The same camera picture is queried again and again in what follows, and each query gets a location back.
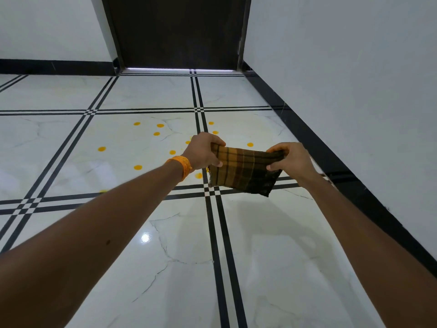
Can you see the scattered yellow floor dots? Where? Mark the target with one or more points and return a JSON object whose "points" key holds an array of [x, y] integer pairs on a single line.
{"points": [[138, 167]]}

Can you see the orange thread wristband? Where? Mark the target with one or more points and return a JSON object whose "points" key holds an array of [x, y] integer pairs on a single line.
{"points": [[182, 166]]}

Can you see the brown checked cloth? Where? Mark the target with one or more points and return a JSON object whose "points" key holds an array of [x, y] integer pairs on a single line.
{"points": [[243, 170]]}

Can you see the dark door frame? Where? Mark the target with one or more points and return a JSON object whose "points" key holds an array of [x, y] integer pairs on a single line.
{"points": [[243, 34]]}

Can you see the person's right thumb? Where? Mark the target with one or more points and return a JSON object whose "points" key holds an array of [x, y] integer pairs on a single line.
{"points": [[274, 166]]}

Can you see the person's left thumb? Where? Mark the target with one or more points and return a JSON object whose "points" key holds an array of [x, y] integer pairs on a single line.
{"points": [[216, 162]]}

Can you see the person's left hand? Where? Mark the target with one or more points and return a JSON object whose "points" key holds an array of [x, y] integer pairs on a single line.
{"points": [[198, 150]]}

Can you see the person's right hand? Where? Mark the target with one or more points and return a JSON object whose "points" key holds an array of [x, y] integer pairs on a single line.
{"points": [[297, 163]]}

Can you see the person's right forearm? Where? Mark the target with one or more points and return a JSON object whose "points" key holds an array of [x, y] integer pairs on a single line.
{"points": [[372, 249]]}

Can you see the dark brown wooden door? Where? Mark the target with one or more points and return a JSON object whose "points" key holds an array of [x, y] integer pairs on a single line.
{"points": [[177, 30]]}

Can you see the person's left forearm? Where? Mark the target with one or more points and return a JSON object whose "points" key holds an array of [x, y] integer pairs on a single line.
{"points": [[88, 242]]}

